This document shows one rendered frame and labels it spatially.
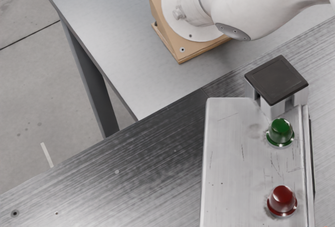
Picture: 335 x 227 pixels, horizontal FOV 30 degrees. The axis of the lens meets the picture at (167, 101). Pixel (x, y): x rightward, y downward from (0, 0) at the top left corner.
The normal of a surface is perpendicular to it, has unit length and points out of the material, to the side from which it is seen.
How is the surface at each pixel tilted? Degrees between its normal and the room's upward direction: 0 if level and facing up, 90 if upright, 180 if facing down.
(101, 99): 90
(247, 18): 91
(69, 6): 0
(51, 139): 0
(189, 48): 44
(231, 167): 0
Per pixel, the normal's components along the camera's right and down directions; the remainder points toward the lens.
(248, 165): -0.11, -0.59
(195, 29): 0.23, 0.05
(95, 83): 0.51, 0.66
